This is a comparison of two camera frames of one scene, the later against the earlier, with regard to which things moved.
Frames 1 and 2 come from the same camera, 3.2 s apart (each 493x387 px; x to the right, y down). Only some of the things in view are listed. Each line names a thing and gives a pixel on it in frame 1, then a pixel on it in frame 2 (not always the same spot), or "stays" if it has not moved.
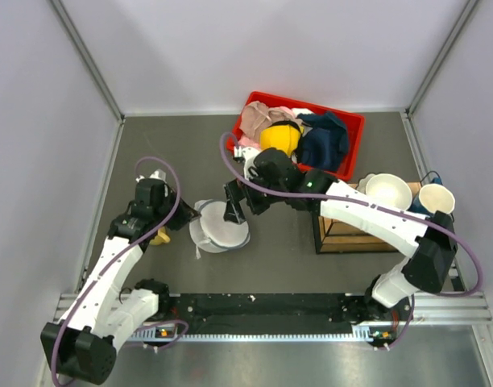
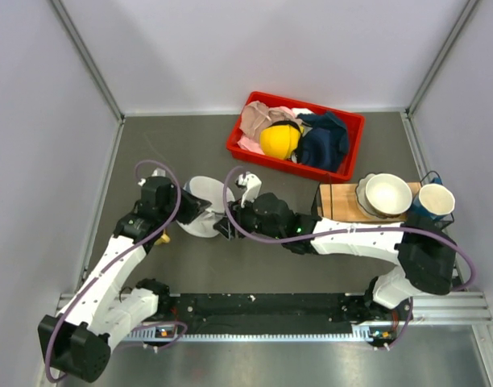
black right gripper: (236, 191) to (239, 213)
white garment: (296, 111) stays
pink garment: (275, 114) stays
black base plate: (283, 314) stays
